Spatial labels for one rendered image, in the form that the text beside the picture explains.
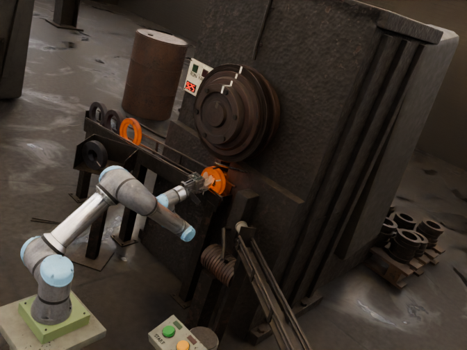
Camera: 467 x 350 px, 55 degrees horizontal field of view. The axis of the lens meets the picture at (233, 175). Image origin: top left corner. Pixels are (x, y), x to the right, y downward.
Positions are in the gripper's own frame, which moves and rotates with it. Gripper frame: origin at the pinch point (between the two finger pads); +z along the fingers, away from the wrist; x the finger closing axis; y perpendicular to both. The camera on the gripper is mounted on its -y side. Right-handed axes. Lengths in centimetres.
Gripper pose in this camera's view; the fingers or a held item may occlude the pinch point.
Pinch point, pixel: (212, 179)
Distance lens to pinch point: 231.2
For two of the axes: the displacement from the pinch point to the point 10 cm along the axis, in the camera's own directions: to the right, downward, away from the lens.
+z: 7.2, -3.9, 5.8
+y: 0.6, -7.9, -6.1
